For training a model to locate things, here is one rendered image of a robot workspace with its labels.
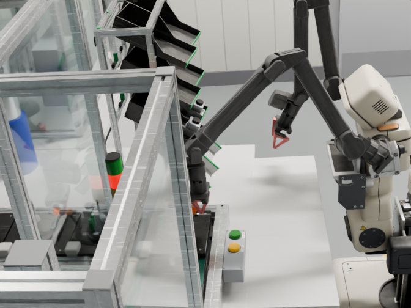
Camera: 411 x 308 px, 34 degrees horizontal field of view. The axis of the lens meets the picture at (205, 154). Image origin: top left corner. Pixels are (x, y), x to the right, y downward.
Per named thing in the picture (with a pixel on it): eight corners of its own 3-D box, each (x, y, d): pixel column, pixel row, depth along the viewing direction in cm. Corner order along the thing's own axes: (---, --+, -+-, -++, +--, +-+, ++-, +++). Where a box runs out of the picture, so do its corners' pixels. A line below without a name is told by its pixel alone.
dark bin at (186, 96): (199, 93, 245) (206, 77, 240) (189, 110, 234) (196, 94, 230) (129, 61, 245) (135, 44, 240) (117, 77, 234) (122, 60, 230)
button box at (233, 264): (246, 242, 241) (245, 228, 237) (244, 283, 223) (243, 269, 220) (227, 242, 241) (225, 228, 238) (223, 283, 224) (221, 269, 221)
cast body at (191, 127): (200, 134, 250) (206, 120, 246) (197, 140, 246) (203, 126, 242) (179, 124, 250) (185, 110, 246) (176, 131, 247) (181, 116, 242)
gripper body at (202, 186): (188, 203, 224) (186, 184, 220) (191, 185, 233) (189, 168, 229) (207, 203, 224) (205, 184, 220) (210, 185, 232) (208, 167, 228)
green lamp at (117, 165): (124, 166, 205) (122, 153, 202) (121, 175, 200) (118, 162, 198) (108, 167, 205) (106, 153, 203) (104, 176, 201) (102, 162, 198)
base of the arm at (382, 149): (394, 157, 223) (388, 139, 233) (375, 146, 221) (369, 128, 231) (377, 175, 227) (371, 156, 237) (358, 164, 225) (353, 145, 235)
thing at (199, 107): (203, 115, 262) (209, 101, 258) (200, 121, 258) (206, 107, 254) (183, 106, 262) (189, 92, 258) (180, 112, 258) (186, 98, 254)
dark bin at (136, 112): (203, 131, 253) (210, 115, 249) (194, 149, 243) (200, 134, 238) (136, 99, 253) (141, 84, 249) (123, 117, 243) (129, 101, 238)
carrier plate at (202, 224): (211, 214, 248) (211, 209, 247) (205, 257, 228) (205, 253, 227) (148, 215, 251) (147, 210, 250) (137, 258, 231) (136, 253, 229)
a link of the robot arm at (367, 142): (375, 144, 225) (369, 140, 230) (351, 129, 223) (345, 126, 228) (359, 167, 227) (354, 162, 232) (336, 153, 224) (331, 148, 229)
